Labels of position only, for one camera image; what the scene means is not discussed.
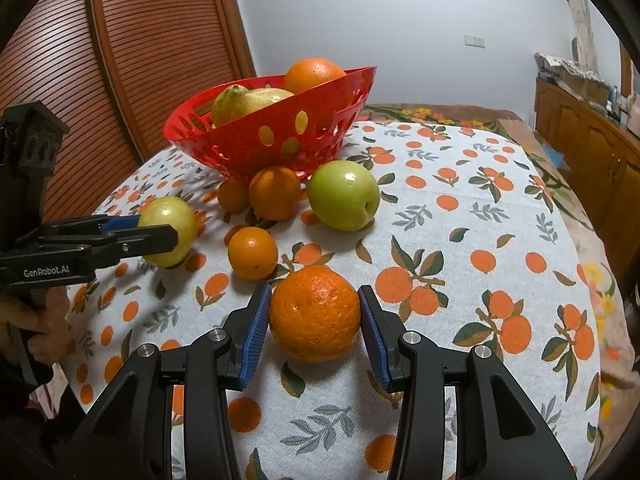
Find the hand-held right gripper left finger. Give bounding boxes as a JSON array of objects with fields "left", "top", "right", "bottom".
[{"left": 60, "top": 281, "right": 273, "bottom": 480}]

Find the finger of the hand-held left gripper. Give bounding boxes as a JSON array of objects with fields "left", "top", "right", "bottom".
[
  {"left": 30, "top": 224, "right": 179, "bottom": 267},
  {"left": 37, "top": 215, "right": 144, "bottom": 247}
]

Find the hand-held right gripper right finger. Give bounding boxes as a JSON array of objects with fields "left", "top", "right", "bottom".
[{"left": 356, "top": 284, "right": 578, "bottom": 480}]

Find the yellow-green apple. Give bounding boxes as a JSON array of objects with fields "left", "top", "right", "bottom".
[{"left": 138, "top": 196, "right": 198, "bottom": 268}]

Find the large orange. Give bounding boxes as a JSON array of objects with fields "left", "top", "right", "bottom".
[
  {"left": 269, "top": 266, "right": 362, "bottom": 364},
  {"left": 284, "top": 58, "right": 348, "bottom": 95}
]

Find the red perforated plastic basket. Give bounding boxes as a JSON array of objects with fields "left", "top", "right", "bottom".
[{"left": 164, "top": 65, "right": 379, "bottom": 182}]

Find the person's left hand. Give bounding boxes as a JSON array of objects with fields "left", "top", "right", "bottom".
[{"left": 0, "top": 285, "right": 73, "bottom": 356}]

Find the medium orange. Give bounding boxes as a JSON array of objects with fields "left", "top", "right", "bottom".
[
  {"left": 228, "top": 226, "right": 279, "bottom": 281},
  {"left": 248, "top": 165, "right": 302, "bottom": 222}
]

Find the orange-print white tablecloth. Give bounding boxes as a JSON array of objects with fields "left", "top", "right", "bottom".
[{"left": 65, "top": 120, "right": 603, "bottom": 480}]

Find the small mandarin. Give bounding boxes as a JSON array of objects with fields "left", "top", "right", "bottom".
[{"left": 217, "top": 177, "right": 251, "bottom": 212}]

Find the green apple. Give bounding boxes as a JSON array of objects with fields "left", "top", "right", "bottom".
[{"left": 307, "top": 160, "right": 381, "bottom": 232}]

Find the brown louvered wooden wardrobe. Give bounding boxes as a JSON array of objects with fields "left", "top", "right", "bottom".
[{"left": 0, "top": 0, "right": 257, "bottom": 221}]

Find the flat brown cardboard piece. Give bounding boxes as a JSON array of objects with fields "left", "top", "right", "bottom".
[{"left": 492, "top": 117, "right": 540, "bottom": 147}]

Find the wooden sideboard cabinet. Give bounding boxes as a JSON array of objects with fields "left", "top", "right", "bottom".
[{"left": 534, "top": 80, "right": 640, "bottom": 271}]

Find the cardboard box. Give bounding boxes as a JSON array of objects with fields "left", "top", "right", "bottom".
[{"left": 560, "top": 67, "right": 614, "bottom": 106}]

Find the patterned cloth bundle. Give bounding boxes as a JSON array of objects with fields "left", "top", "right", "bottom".
[{"left": 534, "top": 51, "right": 608, "bottom": 86}]

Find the white patterned curtain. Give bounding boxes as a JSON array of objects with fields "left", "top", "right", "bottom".
[{"left": 562, "top": 0, "right": 601, "bottom": 68}]

